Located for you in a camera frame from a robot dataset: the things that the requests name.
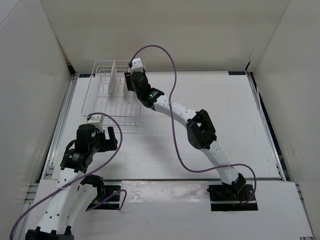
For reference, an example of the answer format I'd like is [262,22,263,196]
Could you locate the white plate left in rack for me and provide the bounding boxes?
[107,60,117,95]

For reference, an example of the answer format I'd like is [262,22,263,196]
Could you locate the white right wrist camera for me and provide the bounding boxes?
[128,58,145,73]

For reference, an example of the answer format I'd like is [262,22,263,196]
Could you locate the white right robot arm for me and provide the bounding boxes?
[124,72,246,200]

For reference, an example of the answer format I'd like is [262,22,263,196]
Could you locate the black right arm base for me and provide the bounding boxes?
[207,184,258,212]

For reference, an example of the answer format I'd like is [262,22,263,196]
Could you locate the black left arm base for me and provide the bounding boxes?
[87,185,121,210]

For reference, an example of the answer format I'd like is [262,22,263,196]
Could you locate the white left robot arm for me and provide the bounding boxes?
[25,123,118,240]

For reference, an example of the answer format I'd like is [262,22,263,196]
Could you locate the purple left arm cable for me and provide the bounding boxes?
[9,112,128,240]

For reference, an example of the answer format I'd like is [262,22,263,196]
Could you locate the white wire dish rack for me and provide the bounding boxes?
[81,60,142,131]

